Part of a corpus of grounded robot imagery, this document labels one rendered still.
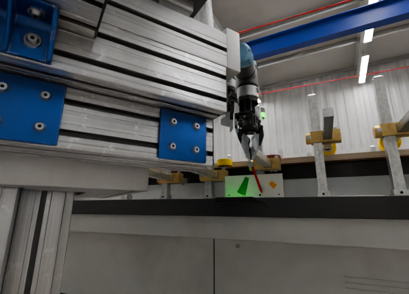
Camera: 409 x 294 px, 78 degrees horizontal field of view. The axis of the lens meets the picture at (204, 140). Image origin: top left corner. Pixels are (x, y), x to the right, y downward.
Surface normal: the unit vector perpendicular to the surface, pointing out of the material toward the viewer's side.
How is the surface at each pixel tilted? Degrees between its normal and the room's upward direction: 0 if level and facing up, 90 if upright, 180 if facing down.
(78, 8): 180
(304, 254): 90
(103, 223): 90
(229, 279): 90
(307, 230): 90
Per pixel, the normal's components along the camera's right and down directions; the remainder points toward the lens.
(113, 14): 0.53, -0.22
